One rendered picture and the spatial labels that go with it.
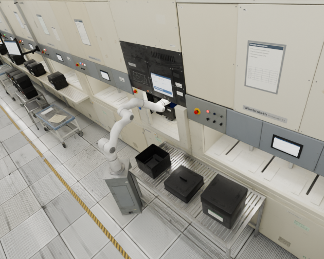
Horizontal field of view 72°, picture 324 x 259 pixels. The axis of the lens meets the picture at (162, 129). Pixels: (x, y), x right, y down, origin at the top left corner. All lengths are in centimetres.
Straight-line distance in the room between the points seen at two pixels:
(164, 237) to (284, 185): 148
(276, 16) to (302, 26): 14
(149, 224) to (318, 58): 247
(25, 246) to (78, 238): 69
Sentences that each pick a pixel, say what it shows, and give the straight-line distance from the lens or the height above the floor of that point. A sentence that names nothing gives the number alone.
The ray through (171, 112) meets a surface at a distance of 280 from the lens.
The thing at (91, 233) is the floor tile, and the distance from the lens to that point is 327.
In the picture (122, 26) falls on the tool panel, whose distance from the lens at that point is 246.
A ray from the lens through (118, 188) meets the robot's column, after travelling 275.
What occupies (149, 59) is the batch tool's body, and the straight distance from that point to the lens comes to 231.
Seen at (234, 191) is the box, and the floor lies 101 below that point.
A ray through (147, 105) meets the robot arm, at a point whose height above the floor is 132.
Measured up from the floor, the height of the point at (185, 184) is 86.
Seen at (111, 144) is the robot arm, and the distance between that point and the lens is 236.
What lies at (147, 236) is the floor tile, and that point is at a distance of 300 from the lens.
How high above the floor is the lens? 265
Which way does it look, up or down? 39 degrees down
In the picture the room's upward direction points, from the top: 12 degrees counter-clockwise
